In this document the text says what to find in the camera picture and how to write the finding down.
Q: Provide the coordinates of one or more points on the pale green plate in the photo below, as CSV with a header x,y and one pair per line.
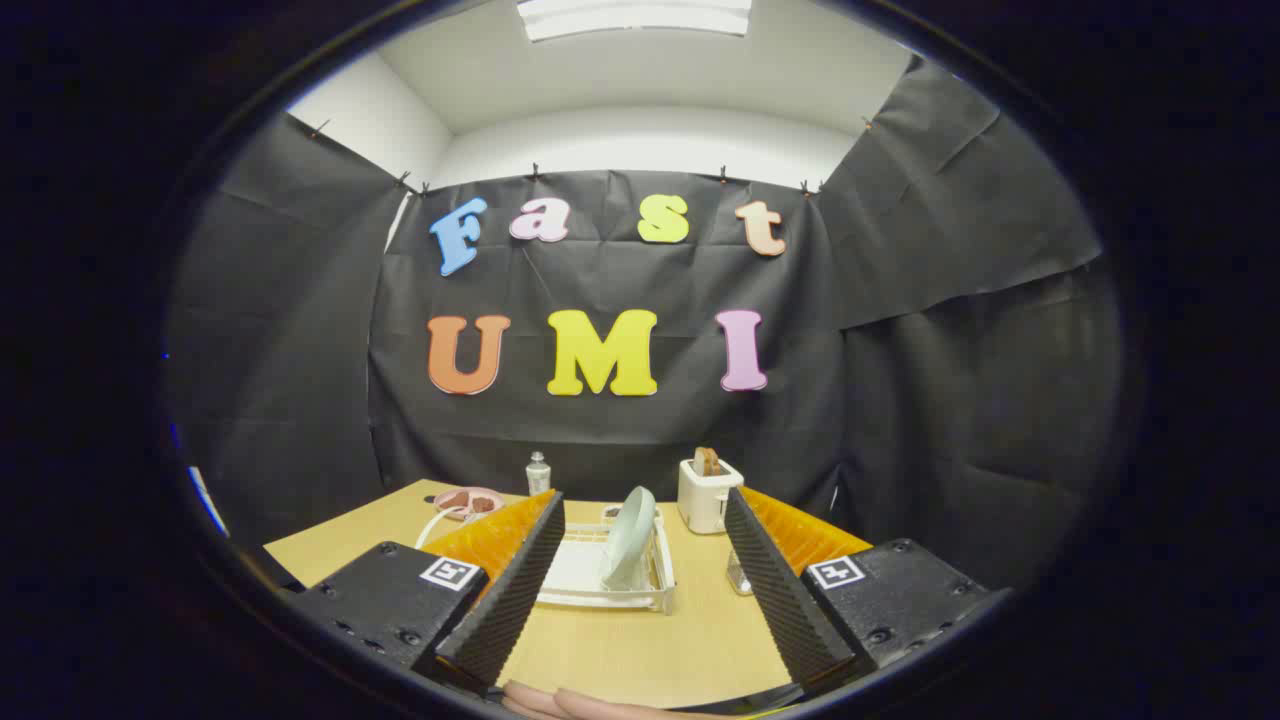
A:
x,y
628,540

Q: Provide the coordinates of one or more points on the white drip tray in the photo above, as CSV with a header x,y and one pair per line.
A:
x,y
580,575

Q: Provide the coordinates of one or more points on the toast slice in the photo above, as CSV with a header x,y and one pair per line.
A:
x,y
707,462

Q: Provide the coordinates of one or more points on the ceiling light panel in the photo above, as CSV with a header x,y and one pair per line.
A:
x,y
635,15

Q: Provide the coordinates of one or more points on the clear bottle green liquid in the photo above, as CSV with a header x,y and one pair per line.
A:
x,y
538,478

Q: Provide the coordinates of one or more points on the pink bowl with food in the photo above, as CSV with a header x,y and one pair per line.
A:
x,y
470,502

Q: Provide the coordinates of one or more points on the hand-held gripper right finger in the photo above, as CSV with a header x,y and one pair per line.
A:
x,y
775,600

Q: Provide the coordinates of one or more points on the white toaster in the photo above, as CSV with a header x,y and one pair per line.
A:
x,y
705,500

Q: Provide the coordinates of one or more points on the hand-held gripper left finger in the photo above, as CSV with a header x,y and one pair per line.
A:
x,y
505,600

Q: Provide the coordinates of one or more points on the black backdrop cloth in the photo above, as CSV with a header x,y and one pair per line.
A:
x,y
620,420

